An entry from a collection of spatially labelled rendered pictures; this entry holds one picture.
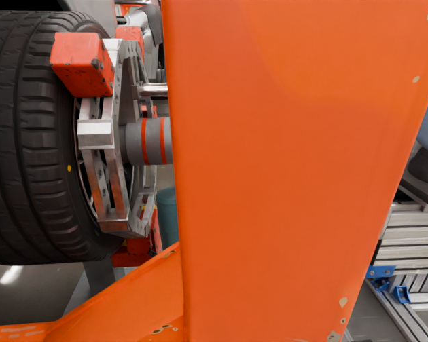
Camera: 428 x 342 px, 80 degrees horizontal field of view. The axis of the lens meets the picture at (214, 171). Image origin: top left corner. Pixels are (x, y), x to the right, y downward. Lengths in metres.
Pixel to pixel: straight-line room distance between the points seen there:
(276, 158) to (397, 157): 0.08
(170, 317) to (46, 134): 0.36
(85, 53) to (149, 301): 0.39
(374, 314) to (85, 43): 1.22
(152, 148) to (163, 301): 0.47
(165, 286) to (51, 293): 1.30
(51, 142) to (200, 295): 0.38
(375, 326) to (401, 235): 0.51
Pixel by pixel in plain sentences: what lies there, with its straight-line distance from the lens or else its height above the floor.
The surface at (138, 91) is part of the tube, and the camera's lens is 0.71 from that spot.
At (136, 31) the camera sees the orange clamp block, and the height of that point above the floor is 1.15.
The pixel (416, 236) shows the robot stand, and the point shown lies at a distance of 0.81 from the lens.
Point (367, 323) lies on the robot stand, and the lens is 1.20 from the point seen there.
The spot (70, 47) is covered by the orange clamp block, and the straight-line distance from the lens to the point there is 0.52.
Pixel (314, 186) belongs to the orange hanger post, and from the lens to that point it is 0.19.
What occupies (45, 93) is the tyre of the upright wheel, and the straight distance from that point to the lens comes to 0.53.
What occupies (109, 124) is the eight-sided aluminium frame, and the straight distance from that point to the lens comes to 0.52.
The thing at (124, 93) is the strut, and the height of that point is 0.99.
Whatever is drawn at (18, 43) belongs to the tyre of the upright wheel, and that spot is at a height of 1.11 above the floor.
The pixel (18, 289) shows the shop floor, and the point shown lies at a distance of 1.73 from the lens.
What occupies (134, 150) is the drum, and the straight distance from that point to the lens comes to 0.73.
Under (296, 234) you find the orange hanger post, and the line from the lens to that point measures 0.20.
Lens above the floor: 1.10
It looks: 26 degrees down
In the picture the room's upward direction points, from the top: straight up
